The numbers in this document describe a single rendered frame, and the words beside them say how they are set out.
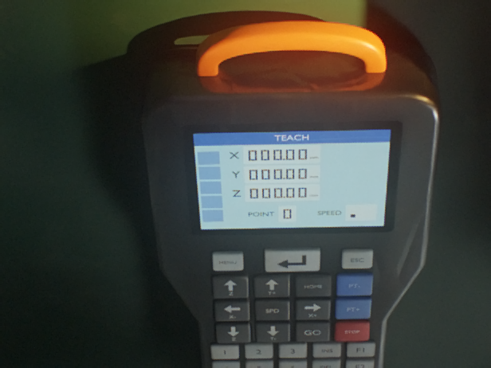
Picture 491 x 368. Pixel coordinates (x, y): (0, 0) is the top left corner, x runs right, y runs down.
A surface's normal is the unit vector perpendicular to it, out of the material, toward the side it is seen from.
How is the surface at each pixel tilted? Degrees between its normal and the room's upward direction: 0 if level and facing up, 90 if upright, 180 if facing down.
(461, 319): 0
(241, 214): 0
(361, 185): 0
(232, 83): 90
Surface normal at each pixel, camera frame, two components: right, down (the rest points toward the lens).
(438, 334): 0.00, 0.74
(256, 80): -0.03, -0.67
